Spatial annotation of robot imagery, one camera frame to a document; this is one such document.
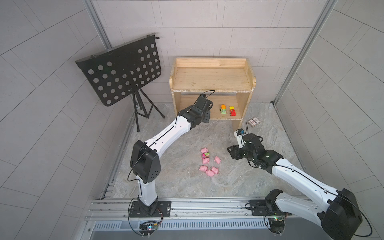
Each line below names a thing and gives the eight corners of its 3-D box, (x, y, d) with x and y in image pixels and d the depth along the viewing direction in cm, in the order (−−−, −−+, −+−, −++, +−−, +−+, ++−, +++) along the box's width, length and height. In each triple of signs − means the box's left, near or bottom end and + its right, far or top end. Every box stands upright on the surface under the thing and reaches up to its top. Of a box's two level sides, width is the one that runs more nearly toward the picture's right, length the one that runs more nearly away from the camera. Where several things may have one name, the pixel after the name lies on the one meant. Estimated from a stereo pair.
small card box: (252, 127, 105) (253, 126, 103) (247, 121, 108) (247, 120, 107) (260, 123, 107) (261, 121, 106) (255, 117, 111) (256, 116, 109)
